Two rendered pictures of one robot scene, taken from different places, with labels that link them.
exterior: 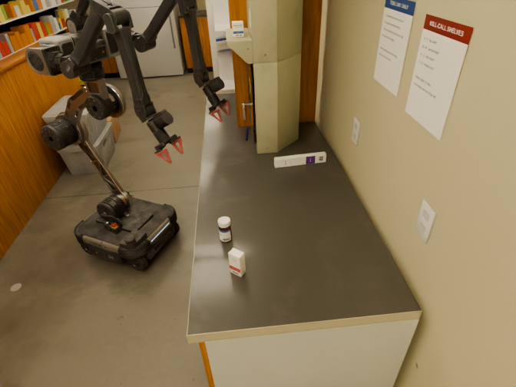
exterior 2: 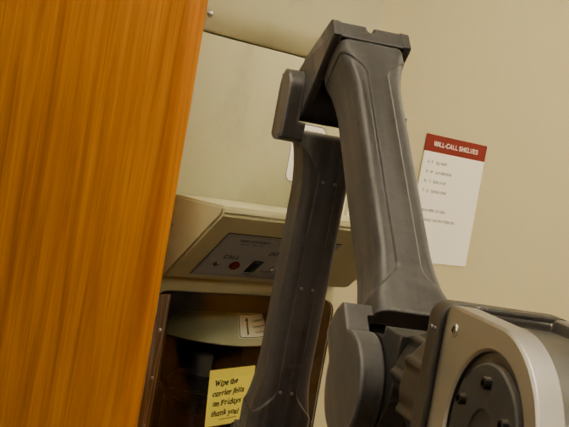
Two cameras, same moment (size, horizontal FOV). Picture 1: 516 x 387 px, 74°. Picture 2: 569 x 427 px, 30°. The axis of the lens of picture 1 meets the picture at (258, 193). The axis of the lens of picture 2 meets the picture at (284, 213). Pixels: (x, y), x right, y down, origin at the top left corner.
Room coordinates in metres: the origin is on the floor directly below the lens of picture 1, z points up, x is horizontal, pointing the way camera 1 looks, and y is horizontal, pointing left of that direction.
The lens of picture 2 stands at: (2.64, 1.11, 1.58)
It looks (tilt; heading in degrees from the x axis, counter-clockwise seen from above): 3 degrees down; 231
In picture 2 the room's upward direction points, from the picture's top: 10 degrees clockwise
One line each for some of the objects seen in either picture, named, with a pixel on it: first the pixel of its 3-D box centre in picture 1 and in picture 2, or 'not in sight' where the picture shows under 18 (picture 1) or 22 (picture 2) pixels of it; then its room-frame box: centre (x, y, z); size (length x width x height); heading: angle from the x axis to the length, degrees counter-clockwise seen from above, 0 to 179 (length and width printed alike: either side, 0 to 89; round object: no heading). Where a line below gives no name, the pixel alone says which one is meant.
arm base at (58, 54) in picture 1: (60, 61); not in sight; (1.67, 0.89, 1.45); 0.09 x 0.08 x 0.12; 156
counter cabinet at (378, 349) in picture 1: (271, 223); not in sight; (1.62, -0.07, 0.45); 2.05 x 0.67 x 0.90; 4
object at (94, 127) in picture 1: (80, 119); not in sight; (3.33, 1.78, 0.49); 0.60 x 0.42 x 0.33; 4
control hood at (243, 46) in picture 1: (238, 44); (285, 249); (1.78, 0.06, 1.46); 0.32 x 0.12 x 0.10; 4
